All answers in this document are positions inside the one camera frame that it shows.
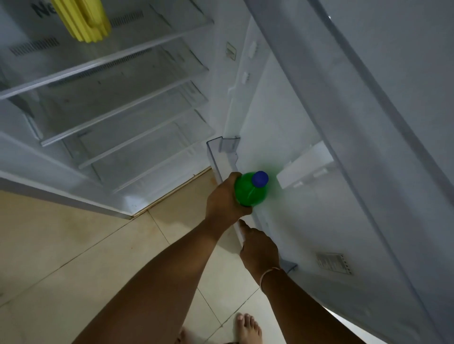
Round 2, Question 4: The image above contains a person's left hand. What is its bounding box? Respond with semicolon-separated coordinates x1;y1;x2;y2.
205;172;253;232

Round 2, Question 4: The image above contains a person's right hand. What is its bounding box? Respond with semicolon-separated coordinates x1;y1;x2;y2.
238;219;282;276

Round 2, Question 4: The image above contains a green bottle with blue cap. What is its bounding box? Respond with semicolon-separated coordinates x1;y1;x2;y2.
234;171;269;208

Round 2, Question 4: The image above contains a person's right forearm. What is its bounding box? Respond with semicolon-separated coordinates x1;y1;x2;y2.
260;267;367;344

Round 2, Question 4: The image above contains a person's left forearm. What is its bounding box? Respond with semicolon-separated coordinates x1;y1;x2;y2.
73;212;242;344

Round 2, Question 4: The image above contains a clear door shelf bin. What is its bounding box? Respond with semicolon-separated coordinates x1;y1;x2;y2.
206;136;299;274

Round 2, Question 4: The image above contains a white door compartment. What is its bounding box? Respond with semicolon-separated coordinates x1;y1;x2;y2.
276;141;335;189

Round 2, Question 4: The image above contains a glass refrigerator shelf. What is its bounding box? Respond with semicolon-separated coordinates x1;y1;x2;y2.
0;0;215;100
26;37;210;147
64;82;210;170
92;110;216;195

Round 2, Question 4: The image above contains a grey label sticker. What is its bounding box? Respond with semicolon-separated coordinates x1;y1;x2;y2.
315;252;354;276

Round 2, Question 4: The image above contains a person's right foot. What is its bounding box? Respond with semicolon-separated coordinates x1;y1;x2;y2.
236;313;263;344

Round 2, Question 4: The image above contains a white refrigerator door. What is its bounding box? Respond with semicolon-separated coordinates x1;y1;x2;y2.
207;0;454;344

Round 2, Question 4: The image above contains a white refrigerator body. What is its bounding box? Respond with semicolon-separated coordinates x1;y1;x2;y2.
0;0;250;221

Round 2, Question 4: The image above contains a yellow ridged plastic container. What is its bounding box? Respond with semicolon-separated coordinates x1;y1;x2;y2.
51;0;112;44

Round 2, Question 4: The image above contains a pink thread bracelet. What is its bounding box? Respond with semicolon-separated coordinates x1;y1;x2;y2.
259;267;284;288

